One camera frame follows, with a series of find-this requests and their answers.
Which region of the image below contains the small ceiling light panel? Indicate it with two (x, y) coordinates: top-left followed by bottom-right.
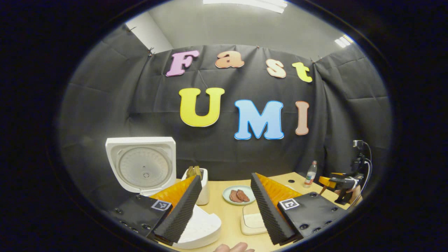
(334, 34), (355, 48)

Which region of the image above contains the pale green plate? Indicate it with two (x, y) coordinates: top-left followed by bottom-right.
(222, 185), (256, 205)

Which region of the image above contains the large ceiling light panel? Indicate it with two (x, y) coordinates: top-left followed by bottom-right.
(203, 0), (288, 14)

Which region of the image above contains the rectangular tray of rice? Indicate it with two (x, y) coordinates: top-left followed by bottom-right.
(240, 203), (268, 236)

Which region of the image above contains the clear plastic water bottle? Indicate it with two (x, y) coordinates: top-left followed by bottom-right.
(304, 161), (318, 189)

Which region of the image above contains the white toaster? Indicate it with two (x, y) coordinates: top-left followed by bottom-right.
(181, 168), (210, 206)

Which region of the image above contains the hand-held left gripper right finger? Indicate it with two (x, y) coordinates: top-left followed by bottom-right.
(251, 173), (349, 246)

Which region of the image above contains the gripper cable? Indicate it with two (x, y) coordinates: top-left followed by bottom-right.
(350, 141), (373, 208)

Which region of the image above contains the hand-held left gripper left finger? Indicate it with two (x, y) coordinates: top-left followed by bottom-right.
(103, 175), (202, 246)

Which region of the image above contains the black backdrop cloth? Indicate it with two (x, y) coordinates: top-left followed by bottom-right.
(58, 24), (392, 210)

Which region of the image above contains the white rice cooker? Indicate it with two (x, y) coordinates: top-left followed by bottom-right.
(105, 136), (222, 249)

